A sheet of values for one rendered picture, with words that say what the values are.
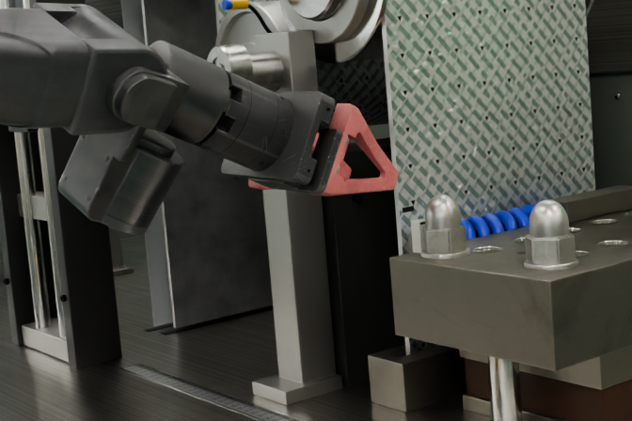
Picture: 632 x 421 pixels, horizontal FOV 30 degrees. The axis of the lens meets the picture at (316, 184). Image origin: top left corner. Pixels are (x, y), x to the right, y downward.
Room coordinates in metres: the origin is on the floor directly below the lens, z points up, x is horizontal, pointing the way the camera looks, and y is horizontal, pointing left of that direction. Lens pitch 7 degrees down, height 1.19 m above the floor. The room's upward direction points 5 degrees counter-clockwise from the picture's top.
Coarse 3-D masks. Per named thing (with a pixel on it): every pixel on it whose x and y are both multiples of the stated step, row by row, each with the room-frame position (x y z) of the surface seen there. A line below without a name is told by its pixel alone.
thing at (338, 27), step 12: (348, 0) 0.94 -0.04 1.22; (360, 0) 0.93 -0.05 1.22; (288, 12) 1.01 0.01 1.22; (336, 12) 0.95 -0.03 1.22; (348, 12) 0.94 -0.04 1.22; (360, 12) 0.94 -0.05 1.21; (300, 24) 0.99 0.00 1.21; (312, 24) 0.98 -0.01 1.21; (324, 24) 0.97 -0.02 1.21; (336, 24) 0.95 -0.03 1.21; (348, 24) 0.94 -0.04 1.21; (324, 36) 0.97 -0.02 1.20; (336, 36) 0.95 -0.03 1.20; (348, 36) 0.96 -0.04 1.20
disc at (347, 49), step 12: (372, 0) 0.93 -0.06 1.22; (384, 0) 0.92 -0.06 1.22; (372, 12) 0.93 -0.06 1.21; (384, 12) 0.93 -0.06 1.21; (288, 24) 1.02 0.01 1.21; (360, 24) 0.94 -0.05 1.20; (372, 24) 0.93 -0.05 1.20; (360, 36) 0.95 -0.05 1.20; (372, 36) 0.94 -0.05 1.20; (324, 48) 0.98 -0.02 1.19; (336, 48) 0.97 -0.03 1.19; (348, 48) 0.96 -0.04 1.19; (360, 48) 0.95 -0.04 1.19; (324, 60) 0.99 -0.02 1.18; (336, 60) 0.97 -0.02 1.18
